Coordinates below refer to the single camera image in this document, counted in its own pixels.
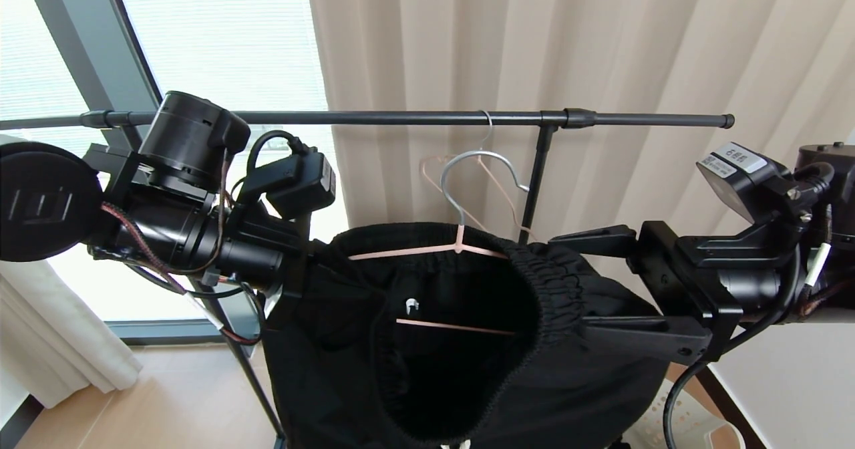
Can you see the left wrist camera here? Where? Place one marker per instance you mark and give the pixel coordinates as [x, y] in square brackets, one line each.
[294, 188]

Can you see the window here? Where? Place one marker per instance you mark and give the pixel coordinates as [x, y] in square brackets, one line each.
[220, 41]

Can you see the pink clothes hanger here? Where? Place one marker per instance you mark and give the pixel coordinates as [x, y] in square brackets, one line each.
[486, 128]
[427, 252]

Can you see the black knitted garment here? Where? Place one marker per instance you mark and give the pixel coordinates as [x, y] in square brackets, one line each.
[320, 369]

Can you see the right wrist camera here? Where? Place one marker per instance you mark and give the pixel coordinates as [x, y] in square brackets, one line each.
[741, 182]

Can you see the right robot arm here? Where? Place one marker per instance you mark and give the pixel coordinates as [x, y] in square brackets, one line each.
[838, 235]

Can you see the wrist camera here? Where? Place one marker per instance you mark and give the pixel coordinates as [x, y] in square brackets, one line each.
[294, 188]
[741, 182]

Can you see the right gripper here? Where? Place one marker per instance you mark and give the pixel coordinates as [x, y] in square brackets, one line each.
[728, 275]

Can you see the white laundry basket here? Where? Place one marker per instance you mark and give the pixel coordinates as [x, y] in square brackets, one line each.
[688, 429]

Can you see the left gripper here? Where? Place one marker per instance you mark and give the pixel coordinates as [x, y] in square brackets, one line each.
[200, 235]

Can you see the black clothes rack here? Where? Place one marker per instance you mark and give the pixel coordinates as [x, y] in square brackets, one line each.
[401, 117]

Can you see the beige curtain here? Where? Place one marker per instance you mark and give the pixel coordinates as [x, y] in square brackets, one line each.
[53, 342]
[601, 48]

